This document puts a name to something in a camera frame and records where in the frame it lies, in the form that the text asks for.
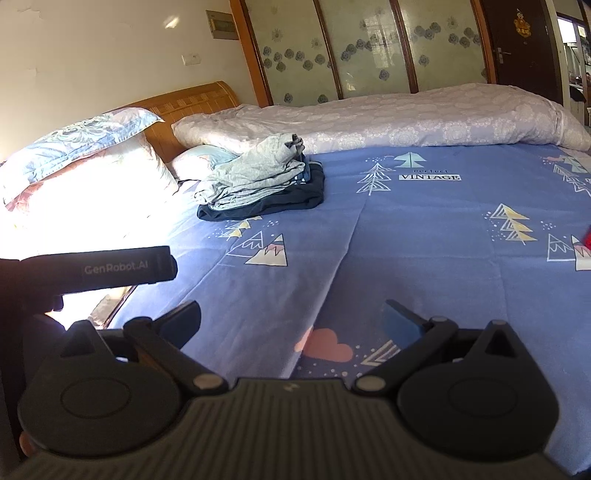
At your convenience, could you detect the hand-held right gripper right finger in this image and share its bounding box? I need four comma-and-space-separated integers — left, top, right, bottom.
352, 299, 528, 395

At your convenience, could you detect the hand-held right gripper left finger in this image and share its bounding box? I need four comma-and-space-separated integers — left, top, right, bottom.
59, 299, 228, 396

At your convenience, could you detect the grey sweatshirt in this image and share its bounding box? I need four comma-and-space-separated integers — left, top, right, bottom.
231, 133, 306, 171

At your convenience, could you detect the person's left hand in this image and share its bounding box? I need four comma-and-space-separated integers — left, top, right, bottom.
0, 258, 64, 319

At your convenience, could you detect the blue printed bed sheet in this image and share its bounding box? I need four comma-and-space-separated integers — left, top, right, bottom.
108, 143, 591, 478

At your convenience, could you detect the white pink pillow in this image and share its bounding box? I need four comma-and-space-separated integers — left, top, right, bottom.
0, 136, 181, 259

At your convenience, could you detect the floral blue pillow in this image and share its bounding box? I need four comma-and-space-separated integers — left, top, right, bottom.
0, 107, 165, 204

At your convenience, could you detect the small pale pillow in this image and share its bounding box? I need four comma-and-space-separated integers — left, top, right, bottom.
171, 144, 238, 182

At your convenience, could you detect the light grey striped garment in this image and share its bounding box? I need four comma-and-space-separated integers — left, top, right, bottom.
193, 157, 315, 206

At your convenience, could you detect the dark navy garment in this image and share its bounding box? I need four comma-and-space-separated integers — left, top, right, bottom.
197, 161, 325, 222

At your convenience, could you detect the wooden headboard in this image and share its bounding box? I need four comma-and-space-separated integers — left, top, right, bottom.
111, 80, 241, 162

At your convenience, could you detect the wardrobe with frosted glass doors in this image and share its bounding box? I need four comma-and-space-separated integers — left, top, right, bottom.
229, 0, 497, 108

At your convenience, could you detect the dark wooden door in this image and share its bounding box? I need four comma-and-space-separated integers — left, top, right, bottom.
480, 0, 565, 104

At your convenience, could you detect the wall panel box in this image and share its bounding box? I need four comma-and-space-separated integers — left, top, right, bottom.
205, 9, 241, 41

